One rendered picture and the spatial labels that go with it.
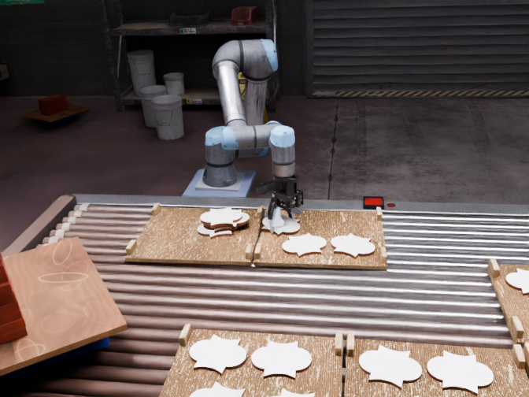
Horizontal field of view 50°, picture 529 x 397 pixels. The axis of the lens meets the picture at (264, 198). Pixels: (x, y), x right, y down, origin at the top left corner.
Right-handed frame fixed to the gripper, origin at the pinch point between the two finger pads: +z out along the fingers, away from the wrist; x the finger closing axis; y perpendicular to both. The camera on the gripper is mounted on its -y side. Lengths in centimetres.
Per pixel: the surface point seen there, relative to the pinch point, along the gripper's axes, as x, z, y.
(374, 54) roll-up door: 422, 46, -201
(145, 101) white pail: 215, 65, -343
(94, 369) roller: -80, 2, 4
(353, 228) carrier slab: 13.0, 0.7, 21.2
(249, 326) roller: -45, 2, 24
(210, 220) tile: -17.0, -4.2, -16.9
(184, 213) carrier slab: -12.1, 0.5, -35.5
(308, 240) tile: -3.7, -0.5, 14.4
